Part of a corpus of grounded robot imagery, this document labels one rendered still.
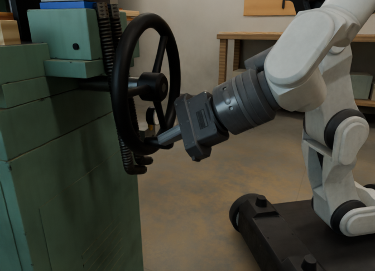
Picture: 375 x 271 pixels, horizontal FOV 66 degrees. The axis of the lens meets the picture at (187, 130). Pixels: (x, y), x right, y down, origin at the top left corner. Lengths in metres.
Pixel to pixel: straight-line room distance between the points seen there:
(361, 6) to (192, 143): 0.31
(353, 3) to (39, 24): 0.53
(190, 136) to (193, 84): 3.68
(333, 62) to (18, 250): 0.88
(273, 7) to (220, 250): 2.96
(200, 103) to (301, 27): 0.19
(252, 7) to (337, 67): 2.94
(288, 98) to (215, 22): 3.55
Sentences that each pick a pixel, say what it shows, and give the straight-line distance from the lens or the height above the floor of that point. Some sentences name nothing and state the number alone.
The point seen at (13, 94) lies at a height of 0.82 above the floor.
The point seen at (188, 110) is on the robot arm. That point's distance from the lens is 0.49.
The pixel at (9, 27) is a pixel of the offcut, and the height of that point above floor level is 0.93.
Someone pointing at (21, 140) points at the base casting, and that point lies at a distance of 0.60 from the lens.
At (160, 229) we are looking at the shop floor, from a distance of 1.49.
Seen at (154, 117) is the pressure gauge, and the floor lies 0.66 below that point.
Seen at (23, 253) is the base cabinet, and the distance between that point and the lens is 0.70.
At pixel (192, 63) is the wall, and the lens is 4.12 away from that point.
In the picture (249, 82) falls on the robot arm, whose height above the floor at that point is 0.85.
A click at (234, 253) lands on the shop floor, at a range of 1.38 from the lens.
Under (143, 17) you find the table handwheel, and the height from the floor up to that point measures 0.95.
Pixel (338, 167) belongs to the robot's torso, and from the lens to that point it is 1.04.
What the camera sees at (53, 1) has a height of 0.97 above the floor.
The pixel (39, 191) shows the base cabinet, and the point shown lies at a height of 0.62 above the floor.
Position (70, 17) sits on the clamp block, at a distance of 0.59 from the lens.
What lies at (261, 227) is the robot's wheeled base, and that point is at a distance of 1.22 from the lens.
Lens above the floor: 0.93
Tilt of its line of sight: 20 degrees down
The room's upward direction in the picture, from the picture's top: straight up
